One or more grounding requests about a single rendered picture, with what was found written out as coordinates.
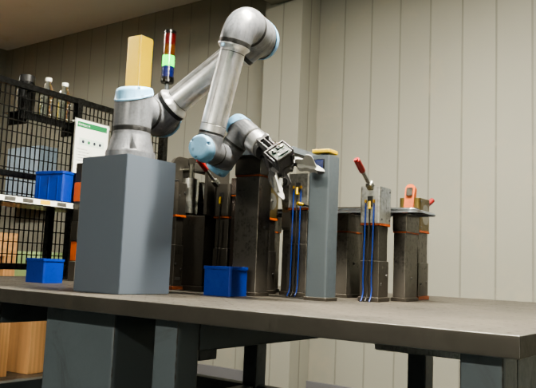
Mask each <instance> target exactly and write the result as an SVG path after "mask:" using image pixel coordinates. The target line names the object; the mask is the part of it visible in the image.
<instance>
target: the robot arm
mask: <svg viewBox="0 0 536 388"><path fill-rule="evenodd" d="M278 45H279V34H278V31H277V30H276V28H275V27H274V25H273V24H272V23H271V22H270V21H268V20H267V19H266V18H265V17H264V16H263V15H262V14H261V13H260V12H259V11H257V10H256V9H254V8H251V7H241V8H238V9H237V10H235V11H233V12H232V13H231V14H230V15H229V17H228V18H227V20H226V21H225V23H224V25H223V28H222V31H221V34H220V37H219V46H220V49H219V50H218V51H216V52H215V53H214V54H212V55H211V56H210V57H209V58H208V59H207V60H206V61H204V62H203V63H202V64H201V65H199V66H198V67H197V68H196V69H194V70H193V71H192V72H190V73H189V74H188V75H187V76H186V77H185V78H184V79H182V80H181V81H180V82H179V83H177V84H176V85H175V86H173V87H172V88H171V89H169V90H166V89H162V90H161V91H160V92H158V93H157V94H156V95H155V96H153V95H154V93H153V89H152V88H149V87H145V86H123V87H120V88H118V89H117V90H116V93H115V98H114V113H113V125H112V136H111V139H110V141H109V143H108V147H107V149H106V150H105V156H108V155H117V154H126V153H128V154H132V155H137V156H144V157H148V158H152V159H155V157H156V156H155V153H154V152H153V147H152V140H151V136H153V137H162V138H164V137H169V136H171V135H173V134H174V133H176V132H177V130H178V129H179V127H180V123H181V120H182V119H184V118H185V116H186V111H187V110H188V109H189V108H190V107H192V106H193V105H194V104H195V103H196V102H197V101H199V100H200V99H201V98H203V97H204V96H205V95H207V94H208V93H209V94H208V97H207V103H206V106H205V109H204V113H203V118H202V121H201V125H200V128H199V134H198V135H196V136H194V137H193V138H192V139H191V141H190V143H189V147H188V148H189V153H190V154H191V156H192V157H193V158H195V159H196V160H198V161H200V162H202V163H207V167H208V168H209V169H210V170H211V171H212V172H213V173H215V174H216V175H218V176H221V177H225V176H226V175H227V174H228V173H229V171H231V170H232V168H233V167H234V166H235V164H236V162H237V161H238V159H239V158H240V157H241V155H242V154H243V153H244V152H245V150H247V151H248V152H250V153H251V154H252V155H253V156H256V157H257V158H258V159H259V160H263V161H264V163H265V166H266V168H267V170H268V172H269V174H268V179H269V183H270V186H271V187H272V189H273V190H274V191H275V193H276V194H277V195H278V197H279V198H280V199H282V200H285V196H284V193H283V189H284V188H286V187H287V186H289V185H290V184H291V180H290V178H289V176H288V173H289V172H293V169H294V166H296V167H297V168H298V171H300V172H304V171H308V172H315V173H316V174H318V175H319V174H322V173H325V170H324V169H323V168H321V167H320V166H318V165H316V164H315V162H314V160H313V158H312V156H311V155H305V157H304V158H303V159H302V158H300V157H296V156H295V155H294V149H293V148H291V147H290V146H289V145H288V144H287V143H286V142H285V141H284V140H282V141H279V142H277V141H275V142H276V143H275V142H274V141H273V140H272V139H271V138H270V137H269V135H268V134H267V133H264V132H263V131H262V130H261V129H260V128H259V127H258V126H257V125H255V124H254V123H253V122H252V121H251V120H250V119H248V118H247V117H245V116H243V115H242V114H235V115H233V116H231V117H230V118H229V116H230V112H231V107H232V104H233V100H234V97H235V91H236V88H237V85H238V80H239V76H240V73H241V69H242V66H243V65H247V66H250V65H252V64H253V63H254V62H256V61H257V60H266V59H268V58H270V57H272V56H273V55H274V53H275V52H276V51H277V49H278ZM225 131H227V135H226V136H225V137H224V134H225ZM223 138H224V139H223ZM289 147H290V148H289Z"/></svg>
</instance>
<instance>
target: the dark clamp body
mask: <svg viewBox="0 0 536 388"><path fill-rule="evenodd" d="M231 209H232V196H231V184H219V186H218V187H215V215H214V219H216V225H215V248H213V256H212V266H222V267H229V258H230V241H231Z"/></svg>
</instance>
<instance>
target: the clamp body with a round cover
mask: <svg viewBox="0 0 536 388"><path fill-rule="evenodd" d="M275 221H278V195H277V194H276V193H275V191H274V190H273V189H272V187H271V196H270V234H269V254H268V274H267V292H269V294H276V290H275V289H274V279H275V259H276V251H274V241H275Z"/></svg>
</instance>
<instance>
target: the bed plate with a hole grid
mask: <svg viewBox="0 0 536 388"><path fill-rule="evenodd" d="M73 285H74V281H68V280H67V279H62V283H30V282H26V277H25V276H0V302H4V303H17V304H24V305H31V306H39V307H52V308H60V309H67V310H75V311H88V312H96V313H103V314H110V315H123V316H131V317H138V318H146V319H159V320H167V321H174V322H181V323H194V324H202V325H209V326H217V327H230V328H238V329H245V330H253V331H266V332H274V333H280V334H288V335H301V336H309V337H316V338H324V339H337V340H345V341H352V342H365V343H372V344H380V345H387V346H401V347H408V348H416V349H423V350H437V351H444V352H451V353H458V354H472V355H479V356H487V357H494V358H508V359H515V360H521V359H524V358H529V357H532V356H535V355H536V303H532V302H519V301H507V300H494V299H469V298H456V297H443V296H430V295H429V299H427V300H418V301H414V302H397V301H391V297H392V293H388V297H389V302H380V303H376V302H371V303H369V302H363V301H362V302H359V301H357V298H337V297H335V298H337V301H328V302H324V301H313V300H303V297H293V296H292V297H289V296H288V297H286V296H284V295H280V294H279V292H276V294H269V296H236V297H227V296H216V295H204V294H203V291H189V290H169V292H168V294H158V295H114V294H104V293H95V292H85V291H74V290H73Z"/></svg>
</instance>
